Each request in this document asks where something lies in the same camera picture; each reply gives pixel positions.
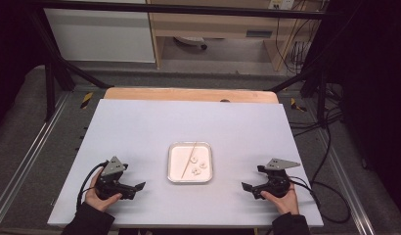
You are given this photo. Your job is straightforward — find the light wooden desk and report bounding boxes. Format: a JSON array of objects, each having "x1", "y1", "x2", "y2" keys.
[{"x1": 146, "y1": 0, "x2": 327, "y2": 71}]

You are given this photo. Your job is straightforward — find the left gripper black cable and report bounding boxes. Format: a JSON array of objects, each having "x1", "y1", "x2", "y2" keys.
[{"x1": 75, "y1": 161, "x2": 110, "y2": 211}]

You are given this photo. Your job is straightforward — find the person's right hand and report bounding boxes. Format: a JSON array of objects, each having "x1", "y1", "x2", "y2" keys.
[{"x1": 260, "y1": 190, "x2": 300, "y2": 215}]

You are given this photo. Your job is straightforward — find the dark curtain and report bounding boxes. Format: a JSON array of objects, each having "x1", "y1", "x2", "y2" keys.
[
  {"x1": 0, "y1": 0, "x2": 48, "y2": 133},
  {"x1": 329, "y1": 0, "x2": 401, "y2": 223}
]

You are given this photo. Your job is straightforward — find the thin wooden skewer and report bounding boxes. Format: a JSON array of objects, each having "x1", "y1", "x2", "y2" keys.
[{"x1": 181, "y1": 141, "x2": 199, "y2": 179}]

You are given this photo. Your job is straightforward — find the yellow black tape strip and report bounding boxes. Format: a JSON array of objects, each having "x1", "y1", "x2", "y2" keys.
[
  {"x1": 79, "y1": 91, "x2": 94, "y2": 110},
  {"x1": 290, "y1": 97, "x2": 307, "y2": 113}
]

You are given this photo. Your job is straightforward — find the white wall socket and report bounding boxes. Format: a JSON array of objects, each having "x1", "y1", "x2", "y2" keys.
[{"x1": 268, "y1": 0, "x2": 295, "y2": 11}]

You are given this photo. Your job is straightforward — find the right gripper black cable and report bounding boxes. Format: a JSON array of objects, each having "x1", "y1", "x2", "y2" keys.
[{"x1": 288, "y1": 175, "x2": 351, "y2": 225}]

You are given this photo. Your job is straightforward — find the hanging black cable bundle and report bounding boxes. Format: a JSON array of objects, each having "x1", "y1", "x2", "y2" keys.
[{"x1": 275, "y1": 9, "x2": 317, "y2": 74}]

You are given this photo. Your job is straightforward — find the square metal tray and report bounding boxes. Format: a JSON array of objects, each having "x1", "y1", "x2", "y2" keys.
[{"x1": 166, "y1": 141, "x2": 214, "y2": 184}]

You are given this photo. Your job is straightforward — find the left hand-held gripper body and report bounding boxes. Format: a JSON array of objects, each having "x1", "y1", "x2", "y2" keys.
[{"x1": 95, "y1": 156, "x2": 136, "y2": 201}]

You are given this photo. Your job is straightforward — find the aluminium rail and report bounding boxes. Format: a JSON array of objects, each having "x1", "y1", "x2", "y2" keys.
[
  {"x1": 318, "y1": 130, "x2": 377, "y2": 235},
  {"x1": 0, "y1": 92, "x2": 71, "y2": 213}
]

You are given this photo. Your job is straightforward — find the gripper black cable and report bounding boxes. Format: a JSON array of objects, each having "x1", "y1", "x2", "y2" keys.
[
  {"x1": 288, "y1": 175, "x2": 351, "y2": 225},
  {"x1": 75, "y1": 161, "x2": 110, "y2": 211}
]

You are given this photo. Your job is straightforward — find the black metal frame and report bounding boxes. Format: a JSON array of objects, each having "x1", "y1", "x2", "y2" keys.
[{"x1": 25, "y1": 0, "x2": 332, "y2": 122}]

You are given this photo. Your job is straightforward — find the person's left hand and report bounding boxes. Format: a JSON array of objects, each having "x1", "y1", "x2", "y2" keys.
[{"x1": 84, "y1": 170, "x2": 123, "y2": 213}]

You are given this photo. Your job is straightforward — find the wooden table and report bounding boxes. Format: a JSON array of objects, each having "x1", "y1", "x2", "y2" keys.
[{"x1": 104, "y1": 86, "x2": 280, "y2": 105}]

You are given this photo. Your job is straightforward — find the white table cover board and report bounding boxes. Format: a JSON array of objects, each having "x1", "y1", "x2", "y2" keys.
[{"x1": 46, "y1": 99, "x2": 324, "y2": 229}]

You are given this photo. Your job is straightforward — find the black floor cable bundle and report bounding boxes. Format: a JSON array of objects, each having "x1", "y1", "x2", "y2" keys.
[{"x1": 288, "y1": 82, "x2": 345, "y2": 138}]

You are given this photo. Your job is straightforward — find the office chair base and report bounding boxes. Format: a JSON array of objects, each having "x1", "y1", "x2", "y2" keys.
[{"x1": 173, "y1": 36, "x2": 208, "y2": 51}]

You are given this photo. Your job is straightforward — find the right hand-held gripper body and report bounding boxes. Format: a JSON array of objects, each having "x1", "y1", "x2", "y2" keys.
[{"x1": 256, "y1": 158, "x2": 301, "y2": 200}]

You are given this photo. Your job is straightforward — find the white cabinet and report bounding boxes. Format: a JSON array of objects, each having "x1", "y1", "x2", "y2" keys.
[{"x1": 43, "y1": 7, "x2": 156, "y2": 64}]

